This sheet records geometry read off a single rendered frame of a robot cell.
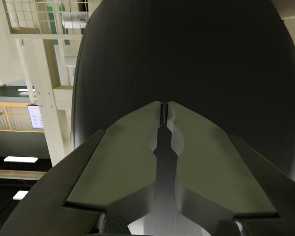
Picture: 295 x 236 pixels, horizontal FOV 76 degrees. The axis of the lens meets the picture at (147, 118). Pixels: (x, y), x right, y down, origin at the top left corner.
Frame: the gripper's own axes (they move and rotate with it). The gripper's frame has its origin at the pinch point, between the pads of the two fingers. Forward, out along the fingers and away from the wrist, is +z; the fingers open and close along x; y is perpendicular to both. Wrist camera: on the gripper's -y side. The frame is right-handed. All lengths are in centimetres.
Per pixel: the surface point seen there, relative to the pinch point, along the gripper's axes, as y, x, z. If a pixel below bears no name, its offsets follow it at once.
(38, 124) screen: 218, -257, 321
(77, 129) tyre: 7.4, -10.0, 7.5
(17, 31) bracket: 3, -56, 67
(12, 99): 269, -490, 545
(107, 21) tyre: -3.9, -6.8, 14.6
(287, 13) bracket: -4.2, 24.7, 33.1
